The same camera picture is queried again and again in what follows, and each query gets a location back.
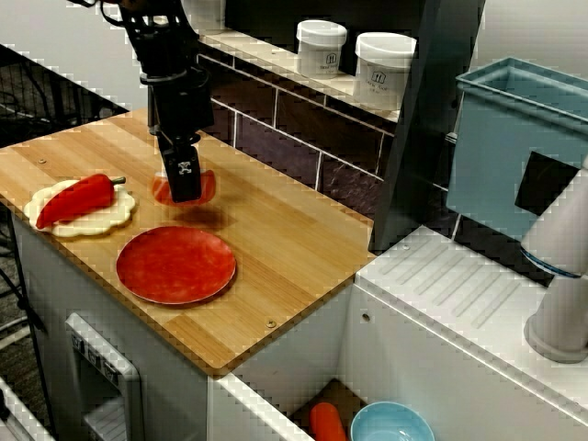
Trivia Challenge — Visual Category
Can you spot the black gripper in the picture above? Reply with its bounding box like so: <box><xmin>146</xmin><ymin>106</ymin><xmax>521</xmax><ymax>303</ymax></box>
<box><xmin>146</xmin><ymin>75</ymin><xmax>216</xmax><ymax>205</ymax></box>

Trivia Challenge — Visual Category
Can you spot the salmon sushi toy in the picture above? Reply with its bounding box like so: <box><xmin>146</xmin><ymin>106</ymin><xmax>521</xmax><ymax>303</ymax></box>
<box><xmin>151</xmin><ymin>168</ymin><xmax>218</xmax><ymax>207</ymax></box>

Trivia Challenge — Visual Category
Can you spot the red round plate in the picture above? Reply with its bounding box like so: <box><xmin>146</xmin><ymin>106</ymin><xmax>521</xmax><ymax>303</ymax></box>
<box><xmin>115</xmin><ymin>225</ymin><xmax>239</xmax><ymax>307</ymax></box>

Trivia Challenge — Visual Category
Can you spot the cream scalloped plate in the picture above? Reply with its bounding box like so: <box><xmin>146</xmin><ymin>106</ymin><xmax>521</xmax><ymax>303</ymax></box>
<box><xmin>23</xmin><ymin>179</ymin><xmax>140</xmax><ymax>239</ymax></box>

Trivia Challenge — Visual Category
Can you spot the red pepper toy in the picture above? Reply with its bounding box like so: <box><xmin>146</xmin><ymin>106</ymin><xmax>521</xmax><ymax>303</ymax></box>
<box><xmin>35</xmin><ymin>173</ymin><xmax>128</xmax><ymax>230</ymax></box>

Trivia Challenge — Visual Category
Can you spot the cream shelf ledge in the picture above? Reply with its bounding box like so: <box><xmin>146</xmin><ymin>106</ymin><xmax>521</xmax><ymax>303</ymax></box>
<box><xmin>197</xmin><ymin>29</ymin><xmax>408</xmax><ymax>125</ymax></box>

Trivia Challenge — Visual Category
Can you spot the white lidded labelled jar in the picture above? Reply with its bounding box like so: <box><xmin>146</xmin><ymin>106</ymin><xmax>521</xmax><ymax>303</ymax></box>
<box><xmin>295</xmin><ymin>19</ymin><xmax>349</xmax><ymax>79</ymax></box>
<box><xmin>353</xmin><ymin>31</ymin><xmax>418</xmax><ymax>111</ymax></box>

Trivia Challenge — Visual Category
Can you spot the white toy fridge dispenser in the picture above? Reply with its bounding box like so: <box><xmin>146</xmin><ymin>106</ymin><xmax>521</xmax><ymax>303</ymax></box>
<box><xmin>63</xmin><ymin>312</ymin><xmax>143</xmax><ymax>441</ymax></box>

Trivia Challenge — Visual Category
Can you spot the white toy kitchen cabinet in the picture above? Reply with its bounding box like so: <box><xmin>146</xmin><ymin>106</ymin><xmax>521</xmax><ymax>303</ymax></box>
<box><xmin>8</xmin><ymin>209</ymin><xmax>355</xmax><ymax>441</ymax></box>

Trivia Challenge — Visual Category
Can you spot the dark grey cabinet pillar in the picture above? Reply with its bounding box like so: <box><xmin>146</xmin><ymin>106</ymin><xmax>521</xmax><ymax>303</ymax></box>
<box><xmin>369</xmin><ymin>0</ymin><xmax>487</xmax><ymax>254</ymax></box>

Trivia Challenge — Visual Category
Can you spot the white toy kitchen sink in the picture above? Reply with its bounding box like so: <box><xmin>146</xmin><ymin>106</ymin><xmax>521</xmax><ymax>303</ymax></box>
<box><xmin>209</xmin><ymin>224</ymin><xmax>588</xmax><ymax>441</ymax></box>

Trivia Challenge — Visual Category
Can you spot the orange carrot toy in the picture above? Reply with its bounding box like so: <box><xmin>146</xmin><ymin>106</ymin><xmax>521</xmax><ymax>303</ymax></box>
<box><xmin>309</xmin><ymin>402</ymin><xmax>348</xmax><ymax>441</ymax></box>

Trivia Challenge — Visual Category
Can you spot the light blue plastic bin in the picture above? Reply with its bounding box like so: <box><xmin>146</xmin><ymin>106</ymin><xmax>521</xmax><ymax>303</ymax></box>
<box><xmin>447</xmin><ymin>56</ymin><xmax>588</xmax><ymax>243</ymax></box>

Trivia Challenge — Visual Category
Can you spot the light blue bowl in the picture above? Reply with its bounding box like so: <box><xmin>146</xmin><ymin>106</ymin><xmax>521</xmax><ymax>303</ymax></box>
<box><xmin>350</xmin><ymin>401</ymin><xmax>436</xmax><ymax>441</ymax></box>

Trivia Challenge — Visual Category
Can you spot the grey toy faucet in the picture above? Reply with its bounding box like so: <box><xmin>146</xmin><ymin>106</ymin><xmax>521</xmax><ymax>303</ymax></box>
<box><xmin>518</xmin><ymin>155</ymin><xmax>588</xmax><ymax>365</ymax></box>

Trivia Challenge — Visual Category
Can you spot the white cable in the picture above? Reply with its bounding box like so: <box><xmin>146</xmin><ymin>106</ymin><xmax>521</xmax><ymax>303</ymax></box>
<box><xmin>0</xmin><ymin>316</ymin><xmax>34</xmax><ymax>351</ymax></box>

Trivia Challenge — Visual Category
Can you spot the aluminium frame rail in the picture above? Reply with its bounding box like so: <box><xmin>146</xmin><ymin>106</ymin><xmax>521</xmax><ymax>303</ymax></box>
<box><xmin>0</xmin><ymin>376</ymin><xmax>55</xmax><ymax>441</ymax></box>

